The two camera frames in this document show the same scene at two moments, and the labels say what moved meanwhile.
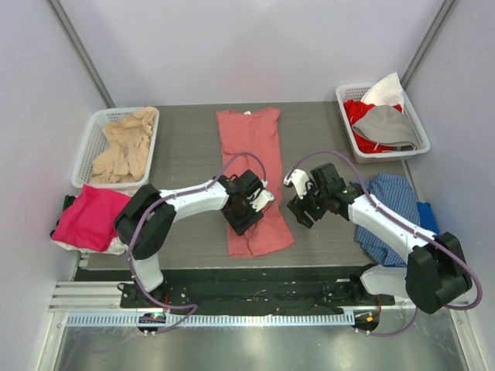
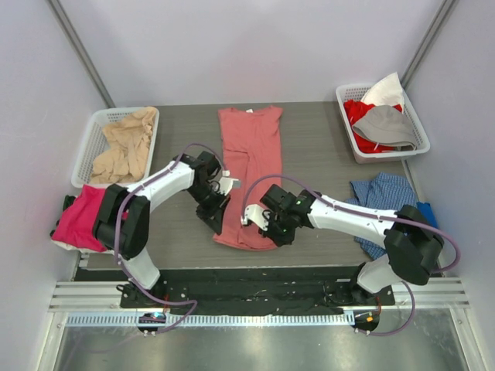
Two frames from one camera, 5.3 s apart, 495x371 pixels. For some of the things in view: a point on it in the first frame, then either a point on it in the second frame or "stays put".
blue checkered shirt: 394,192 stays put
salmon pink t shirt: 257,131 stays put
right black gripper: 300,211 to 277,225
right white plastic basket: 354,93 stays put
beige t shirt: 126,159 stays put
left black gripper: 244,220 to 213,206
